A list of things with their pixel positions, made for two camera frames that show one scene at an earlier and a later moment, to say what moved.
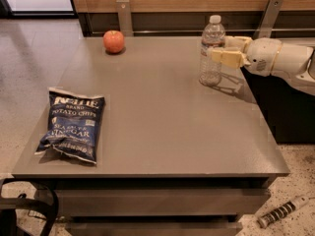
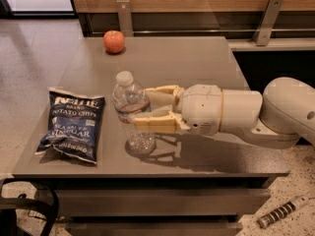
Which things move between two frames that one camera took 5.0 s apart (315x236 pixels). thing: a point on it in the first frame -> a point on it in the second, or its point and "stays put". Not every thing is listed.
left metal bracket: [125, 19] stays put
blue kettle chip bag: [74, 124] stays put
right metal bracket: [268, 19] stays put
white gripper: [263, 55] -> [201, 109]
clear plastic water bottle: [214, 35] -> [130, 97]
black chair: [10, 205] stays put
